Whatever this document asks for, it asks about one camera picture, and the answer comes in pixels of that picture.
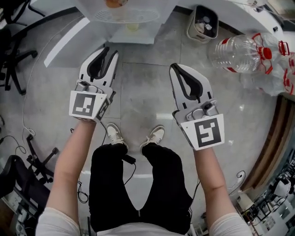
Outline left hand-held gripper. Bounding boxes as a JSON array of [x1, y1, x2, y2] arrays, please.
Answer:
[[69, 47, 120, 122]]

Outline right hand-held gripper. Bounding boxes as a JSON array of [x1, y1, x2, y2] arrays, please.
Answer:
[[169, 63, 225, 151]]

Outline clear plastic cup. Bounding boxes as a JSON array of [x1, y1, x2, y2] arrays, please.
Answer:
[[104, 0, 129, 20]]

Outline person's left forearm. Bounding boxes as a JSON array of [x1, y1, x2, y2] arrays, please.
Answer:
[[45, 118, 98, 223]]

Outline person's right forearm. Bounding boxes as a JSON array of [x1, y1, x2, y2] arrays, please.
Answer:
[[193, 142, 238, 229]]

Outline white dispenser base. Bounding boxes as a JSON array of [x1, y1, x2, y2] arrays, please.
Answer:
[[107, 20, 160, 45]]

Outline white waste bin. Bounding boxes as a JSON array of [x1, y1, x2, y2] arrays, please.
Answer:
[[186, 5, 219, 44]]

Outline large clear plastic bottle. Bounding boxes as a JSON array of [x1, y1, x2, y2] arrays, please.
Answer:
[[208, 34, 274, 75]]

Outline person's right white shoe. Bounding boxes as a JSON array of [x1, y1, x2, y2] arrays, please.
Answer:
[[139, 124, 165, 153]]

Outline person's white shoe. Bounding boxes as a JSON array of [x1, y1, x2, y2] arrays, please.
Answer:
[[139, 124, 165, 153], [106, 122, 129, 149]]

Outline person's left white shoe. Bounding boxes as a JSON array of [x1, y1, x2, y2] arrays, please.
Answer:
[[106, 122, 129, 149]]

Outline clear plastic bag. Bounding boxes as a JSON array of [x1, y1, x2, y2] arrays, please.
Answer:
[[239, 32, 295, 96]]

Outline black office chair base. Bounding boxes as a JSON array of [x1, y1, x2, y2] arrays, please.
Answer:
[[0, 29, 39, 96]]

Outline curved white table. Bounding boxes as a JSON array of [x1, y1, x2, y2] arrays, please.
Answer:
[[218, 0, 295, 40]]

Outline brown wooden cabinet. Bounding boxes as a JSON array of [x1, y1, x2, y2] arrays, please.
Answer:
[[239, 94, 295, 192]]

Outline black office chair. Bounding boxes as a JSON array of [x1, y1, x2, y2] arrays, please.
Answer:
[[0, 0, 46, 26]]

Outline black wheeled chair base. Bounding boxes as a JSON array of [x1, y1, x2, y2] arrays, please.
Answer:
[[24, 134, 59, 185]]

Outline black trousers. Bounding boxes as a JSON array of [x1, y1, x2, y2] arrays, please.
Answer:
[[88, 142, 194, 235]]

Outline white cylindrical container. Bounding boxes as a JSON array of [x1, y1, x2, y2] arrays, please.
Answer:
[[237, 193, 254, 211]]

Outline black chair seat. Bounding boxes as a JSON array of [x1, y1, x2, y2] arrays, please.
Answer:
[[0, 154, 52, 199]]

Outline white t-shirt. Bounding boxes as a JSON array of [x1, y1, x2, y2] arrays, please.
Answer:
[[35, 206, 251, 236]]

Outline black adapter with cable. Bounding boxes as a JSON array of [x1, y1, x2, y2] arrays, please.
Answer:
[[122, 154, 137, 186]]

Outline red-handled clear bottle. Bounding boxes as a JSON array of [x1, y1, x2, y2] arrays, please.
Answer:
[[277, 40, 291, 57]]

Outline black cable loops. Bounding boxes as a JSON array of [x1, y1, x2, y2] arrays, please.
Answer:
[[77, 181, 89, 204]]

